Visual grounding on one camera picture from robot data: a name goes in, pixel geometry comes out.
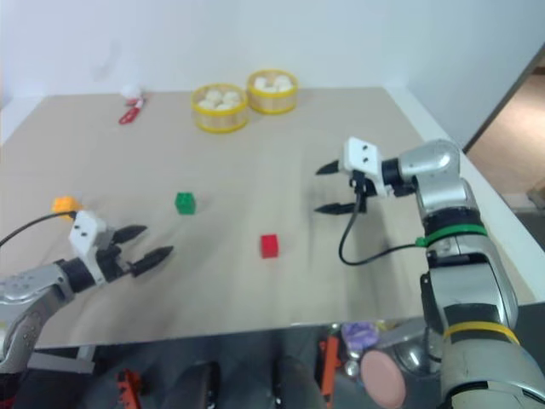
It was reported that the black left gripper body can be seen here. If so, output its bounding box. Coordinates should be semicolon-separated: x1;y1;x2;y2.
96;230;135;283

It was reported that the purple crumpled object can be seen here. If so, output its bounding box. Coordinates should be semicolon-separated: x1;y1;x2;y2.
341;321;381;351

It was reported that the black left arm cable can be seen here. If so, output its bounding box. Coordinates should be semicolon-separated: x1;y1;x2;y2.
0;210;83;248

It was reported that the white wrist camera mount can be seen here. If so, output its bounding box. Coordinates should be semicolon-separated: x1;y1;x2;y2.
342;136;395;199
69;210;108;285

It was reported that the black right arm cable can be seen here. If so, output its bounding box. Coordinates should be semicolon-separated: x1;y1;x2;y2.
338;192;427;267

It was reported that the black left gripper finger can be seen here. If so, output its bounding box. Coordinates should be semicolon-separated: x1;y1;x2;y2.
129;245;175;279
113;224;149;245

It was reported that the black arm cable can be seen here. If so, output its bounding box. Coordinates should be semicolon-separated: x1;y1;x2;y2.
0;210;83;248
338;192;427;267

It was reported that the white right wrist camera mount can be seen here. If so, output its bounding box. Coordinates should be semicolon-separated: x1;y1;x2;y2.
342;136;395;199

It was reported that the red cube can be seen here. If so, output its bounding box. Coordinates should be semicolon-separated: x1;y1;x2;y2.
260;233;281;260

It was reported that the orange cube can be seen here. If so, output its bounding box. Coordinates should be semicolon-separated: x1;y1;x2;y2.
51;194;84;222

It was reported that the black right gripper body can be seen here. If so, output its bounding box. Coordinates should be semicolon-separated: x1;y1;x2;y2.
347;169;379;214

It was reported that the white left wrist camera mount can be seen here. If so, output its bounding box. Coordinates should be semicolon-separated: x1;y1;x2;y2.
69;210;108;285

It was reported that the grey metal bracket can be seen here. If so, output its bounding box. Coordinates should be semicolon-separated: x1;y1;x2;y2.
27;343;97;374

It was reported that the yellow bamboo steamer basket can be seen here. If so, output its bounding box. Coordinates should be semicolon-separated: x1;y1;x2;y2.
245;68;300;116
191;82;250;135

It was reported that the green cube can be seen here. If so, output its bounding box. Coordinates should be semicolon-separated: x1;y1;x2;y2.
174;191;198;216

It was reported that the pink round disc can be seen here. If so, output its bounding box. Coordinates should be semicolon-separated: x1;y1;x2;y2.
360;349;407;408

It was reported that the orange and black tool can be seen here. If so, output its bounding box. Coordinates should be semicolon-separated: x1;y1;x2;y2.
116;368;145;398
318;335;342;398

